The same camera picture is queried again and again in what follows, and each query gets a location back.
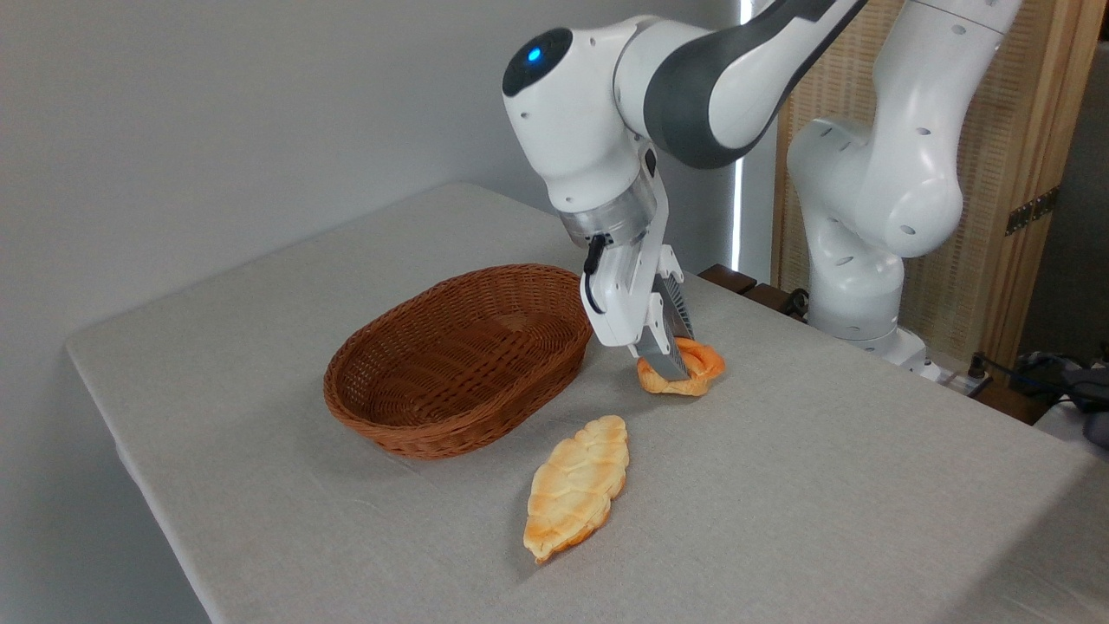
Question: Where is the dark bag with cables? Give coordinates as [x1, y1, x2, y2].
[969, 345, 1109, 448]

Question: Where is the brown wicker oval basket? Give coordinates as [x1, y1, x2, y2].
[323, 263, 595, 460]

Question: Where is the long braided golden bread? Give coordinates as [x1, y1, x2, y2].
[522, 414, 631, 565]

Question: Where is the bamboo and wood screen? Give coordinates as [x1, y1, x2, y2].
[771, 0, 1109, 374]

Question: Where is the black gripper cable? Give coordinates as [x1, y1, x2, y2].
[582, 234, 609, 315]

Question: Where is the dark brown wooden block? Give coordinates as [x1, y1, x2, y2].
[698, 264, 757, 296]
[745, 283, 802, 317]

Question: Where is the orange muffin-shaped bread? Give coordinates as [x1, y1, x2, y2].
[636, 338, 727, 398]

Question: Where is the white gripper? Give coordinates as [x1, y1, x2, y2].
[586, 149, 696, 383]

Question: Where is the grey tablecloth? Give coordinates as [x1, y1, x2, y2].
[65, 182, 1109, 624]

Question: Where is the metal hinge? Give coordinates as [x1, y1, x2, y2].
[1005, 186, 1060, 237]

